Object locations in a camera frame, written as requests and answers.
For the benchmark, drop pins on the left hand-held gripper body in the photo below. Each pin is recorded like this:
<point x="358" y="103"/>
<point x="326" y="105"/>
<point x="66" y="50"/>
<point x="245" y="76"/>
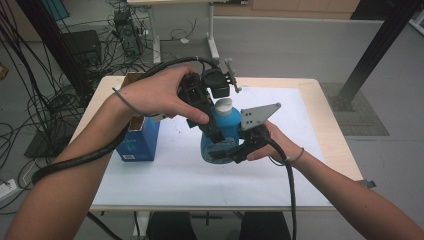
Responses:
<point x="193" y="88"/>

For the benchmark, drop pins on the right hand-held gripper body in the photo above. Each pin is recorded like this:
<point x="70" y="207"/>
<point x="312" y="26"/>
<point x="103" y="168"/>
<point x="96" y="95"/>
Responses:
<point x="256" y="115"/>

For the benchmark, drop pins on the blue bottle with white cap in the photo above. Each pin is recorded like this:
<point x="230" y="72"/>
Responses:
<point x="228" y="125"/>

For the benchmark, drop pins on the blue cardboard box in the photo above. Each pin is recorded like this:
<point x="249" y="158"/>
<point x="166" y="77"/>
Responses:
<point x="141" y="143"/>

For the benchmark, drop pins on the person's right hand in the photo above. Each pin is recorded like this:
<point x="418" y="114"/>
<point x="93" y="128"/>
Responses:
<point x="280" y="143"/>

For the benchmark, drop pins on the person's left hand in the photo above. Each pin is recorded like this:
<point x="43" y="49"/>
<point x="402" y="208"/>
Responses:
<point x="156" y="95"/>

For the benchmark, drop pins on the dark right wrist band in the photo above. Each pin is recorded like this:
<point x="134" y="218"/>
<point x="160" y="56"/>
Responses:
<point x="300" y="154"/>

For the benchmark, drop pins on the dark wrist band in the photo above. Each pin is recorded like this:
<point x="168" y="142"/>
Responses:
<point x="126" y="104"/>
<point x="300" y="154"/>

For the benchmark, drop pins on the white paper sheet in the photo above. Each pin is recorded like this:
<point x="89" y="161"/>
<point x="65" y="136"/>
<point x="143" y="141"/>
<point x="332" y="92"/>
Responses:
<point x="186" y="186"/>

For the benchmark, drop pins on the dark left wrist band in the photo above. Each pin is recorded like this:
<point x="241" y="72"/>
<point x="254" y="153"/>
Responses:
<point x="126" y="104"/>

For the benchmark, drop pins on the black tape cross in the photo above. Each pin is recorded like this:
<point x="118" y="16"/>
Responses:
<point x="207" y="217"/>

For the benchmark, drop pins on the wooden table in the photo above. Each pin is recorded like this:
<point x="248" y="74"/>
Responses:
<point x="328" y="133"/>

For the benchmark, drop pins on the person's right leg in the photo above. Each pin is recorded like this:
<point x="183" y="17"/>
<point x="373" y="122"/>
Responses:
<point x="263" y="226"/>

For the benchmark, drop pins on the person's leg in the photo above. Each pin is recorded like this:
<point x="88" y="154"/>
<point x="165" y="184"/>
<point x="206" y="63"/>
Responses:
<point x="173" y="226"/>
<point x="263" y="226"/>

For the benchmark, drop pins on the black computer tower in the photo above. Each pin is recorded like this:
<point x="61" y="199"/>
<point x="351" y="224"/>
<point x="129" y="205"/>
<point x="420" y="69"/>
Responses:
<point x="128" y="33"/>

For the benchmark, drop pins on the person's left leg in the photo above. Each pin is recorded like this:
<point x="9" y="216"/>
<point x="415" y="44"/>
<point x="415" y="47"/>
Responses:
<point x="173" y="226"/>

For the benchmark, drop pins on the black tape strip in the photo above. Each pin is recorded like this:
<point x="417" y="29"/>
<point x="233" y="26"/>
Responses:
<point x="366" y="183"/>

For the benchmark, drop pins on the black metal stand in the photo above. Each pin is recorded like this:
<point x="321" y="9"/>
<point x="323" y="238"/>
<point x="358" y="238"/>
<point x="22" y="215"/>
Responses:
<point x="373" y="53"/>

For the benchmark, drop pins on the white power strip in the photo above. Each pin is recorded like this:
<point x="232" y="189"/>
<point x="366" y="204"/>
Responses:
<point x="7" y="190"/>

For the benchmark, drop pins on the white desk frame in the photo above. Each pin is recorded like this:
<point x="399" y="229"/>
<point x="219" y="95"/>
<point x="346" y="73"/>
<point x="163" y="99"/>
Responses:
<point x="212" y="43"/>

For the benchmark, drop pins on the black metal post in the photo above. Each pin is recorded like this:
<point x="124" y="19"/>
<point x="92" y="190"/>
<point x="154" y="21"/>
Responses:
<point x="53" y="40"/>

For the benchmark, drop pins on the black floor base plate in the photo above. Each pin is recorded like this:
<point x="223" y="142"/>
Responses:
<point x="40" y="146"/>

